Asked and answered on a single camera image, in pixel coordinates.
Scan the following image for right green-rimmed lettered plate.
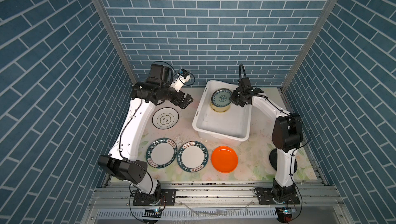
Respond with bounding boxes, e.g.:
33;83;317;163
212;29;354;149
176;141;209;172

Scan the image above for white plate thin dark rim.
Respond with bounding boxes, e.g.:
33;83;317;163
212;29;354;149
152;107;179;130

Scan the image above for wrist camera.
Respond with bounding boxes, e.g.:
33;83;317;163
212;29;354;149
170;69;195;92
238;64;253;92

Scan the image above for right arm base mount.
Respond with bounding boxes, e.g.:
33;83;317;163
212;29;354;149
253;186;301;205

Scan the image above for blue-green patterned plate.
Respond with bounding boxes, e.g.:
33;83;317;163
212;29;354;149
211;88;232;108

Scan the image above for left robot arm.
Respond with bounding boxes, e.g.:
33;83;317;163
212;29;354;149
98;62;195;197

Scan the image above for orange plate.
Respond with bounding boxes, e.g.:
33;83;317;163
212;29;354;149
211;146;239;173

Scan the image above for black plate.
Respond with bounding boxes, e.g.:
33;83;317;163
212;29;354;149
269;149;298;177

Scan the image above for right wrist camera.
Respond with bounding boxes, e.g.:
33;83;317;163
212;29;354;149
238;64;253;92

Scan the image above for yellow plate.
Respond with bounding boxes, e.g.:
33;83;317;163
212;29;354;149
210;102;231;113

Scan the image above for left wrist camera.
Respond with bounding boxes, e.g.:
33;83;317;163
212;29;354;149
170;69;195;92

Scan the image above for white plastic bin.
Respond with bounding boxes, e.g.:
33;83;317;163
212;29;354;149
192;80;252;146

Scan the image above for green-rimmed lettered plate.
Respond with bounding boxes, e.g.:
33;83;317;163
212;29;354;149
176;141;209;172
145;138;178;169

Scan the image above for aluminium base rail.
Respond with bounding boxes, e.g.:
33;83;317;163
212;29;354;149
82;183;352;224

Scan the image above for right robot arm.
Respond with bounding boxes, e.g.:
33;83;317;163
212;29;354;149
231;82;303;199

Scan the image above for left green-rimmed lettered plate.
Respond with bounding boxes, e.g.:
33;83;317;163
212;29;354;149
145;138;178;169

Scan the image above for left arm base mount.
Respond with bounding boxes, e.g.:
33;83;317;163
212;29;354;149
132;188;176;206

